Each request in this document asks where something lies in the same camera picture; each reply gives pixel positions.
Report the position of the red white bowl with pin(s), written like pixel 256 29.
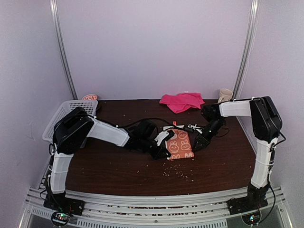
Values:
pixel 90 97

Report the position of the pink towel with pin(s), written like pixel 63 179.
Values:
pixel 182 102

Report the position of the aluminium post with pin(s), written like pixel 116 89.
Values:
pixel 63 55
pixel 249 41

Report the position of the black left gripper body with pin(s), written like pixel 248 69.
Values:
pixel 143 146

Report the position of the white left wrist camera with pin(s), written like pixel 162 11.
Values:
pixel 164 136

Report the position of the beige printed mug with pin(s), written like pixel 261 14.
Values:
pixel 224 95

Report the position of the orange bunny towel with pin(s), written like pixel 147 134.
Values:
pixel 179 145

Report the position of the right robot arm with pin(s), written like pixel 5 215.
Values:
pixel 266 127

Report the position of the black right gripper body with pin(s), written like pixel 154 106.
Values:
pixel 215 125

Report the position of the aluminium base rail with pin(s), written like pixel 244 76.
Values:
pixel 206 210

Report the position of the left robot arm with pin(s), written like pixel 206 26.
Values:
pixel 71 132

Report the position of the left aluminium post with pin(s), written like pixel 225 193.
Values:
pixel 63 55

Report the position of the right aluminium post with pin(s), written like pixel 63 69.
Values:
pixel 249 41

